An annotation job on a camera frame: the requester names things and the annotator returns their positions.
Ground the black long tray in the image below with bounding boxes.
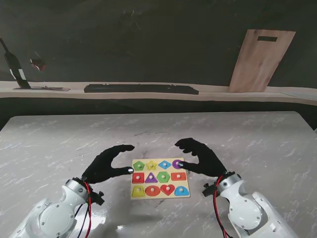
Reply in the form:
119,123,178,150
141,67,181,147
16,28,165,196
83,83,200,96

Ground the orange rectangle puzzle piece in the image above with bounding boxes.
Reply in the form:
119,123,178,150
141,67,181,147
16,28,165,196
170,172,187,181

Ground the wooden cutting board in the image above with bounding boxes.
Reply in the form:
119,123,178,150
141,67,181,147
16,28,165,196
227,29,297,93

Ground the green pentagon puzzle piece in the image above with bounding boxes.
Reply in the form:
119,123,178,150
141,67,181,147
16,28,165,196
132,160,146,172

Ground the red wine glass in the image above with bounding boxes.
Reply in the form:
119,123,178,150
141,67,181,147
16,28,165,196
29,58,47,72

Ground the dark wine bottle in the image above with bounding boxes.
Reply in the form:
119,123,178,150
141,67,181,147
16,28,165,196
0,37,32,90

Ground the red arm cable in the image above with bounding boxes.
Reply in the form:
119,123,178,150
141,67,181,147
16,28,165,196
213,176,233,238
74,181,93,238

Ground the blue semicircle puzzle piece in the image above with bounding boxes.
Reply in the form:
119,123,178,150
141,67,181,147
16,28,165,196
174,185,191,197

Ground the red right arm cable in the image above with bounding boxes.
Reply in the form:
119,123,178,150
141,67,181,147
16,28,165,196
213,176,233,238

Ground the red left arm cable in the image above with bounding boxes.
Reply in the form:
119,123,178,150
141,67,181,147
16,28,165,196
74,181,93,238

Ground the green hexagon puzzle piece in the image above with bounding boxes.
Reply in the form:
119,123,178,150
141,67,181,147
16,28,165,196
156,171,171,183

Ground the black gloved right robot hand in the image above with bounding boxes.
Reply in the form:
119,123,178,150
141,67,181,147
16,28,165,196
174,137,228,178

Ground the light wooden shelf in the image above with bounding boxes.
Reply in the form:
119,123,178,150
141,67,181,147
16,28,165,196
0,80,317,107

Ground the orange oval puzzle piece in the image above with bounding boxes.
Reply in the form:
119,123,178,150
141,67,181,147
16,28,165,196
145,185,161,197

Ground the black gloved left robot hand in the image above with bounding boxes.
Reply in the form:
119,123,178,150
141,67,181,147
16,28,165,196
81,145,135,184

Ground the red square puzzle piece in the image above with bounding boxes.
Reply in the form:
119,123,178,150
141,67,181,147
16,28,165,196
131,172,145,184

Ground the flat wooden coaster board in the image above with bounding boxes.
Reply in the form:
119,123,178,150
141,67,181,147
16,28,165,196
12,86,71,92

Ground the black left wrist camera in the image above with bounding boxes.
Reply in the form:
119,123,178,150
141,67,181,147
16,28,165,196
91,190,105,206

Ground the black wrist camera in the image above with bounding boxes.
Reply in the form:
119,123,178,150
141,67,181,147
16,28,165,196
202,182,217,198
91,190,105,206

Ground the yellow trapezoid puzzle piece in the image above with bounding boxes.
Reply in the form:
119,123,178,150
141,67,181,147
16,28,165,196
131,185,147,198

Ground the purple triangle puzzle piece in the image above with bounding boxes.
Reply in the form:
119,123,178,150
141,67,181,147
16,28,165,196
144,172,159,184

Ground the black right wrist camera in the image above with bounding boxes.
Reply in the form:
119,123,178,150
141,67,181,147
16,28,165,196
202,182,217,198

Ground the red heart puzzle piece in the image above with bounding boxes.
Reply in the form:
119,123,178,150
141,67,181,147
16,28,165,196
160,183,176,196

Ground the yellow wooden puzzle board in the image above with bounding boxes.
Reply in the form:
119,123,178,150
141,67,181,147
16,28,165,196
130,158,192,200

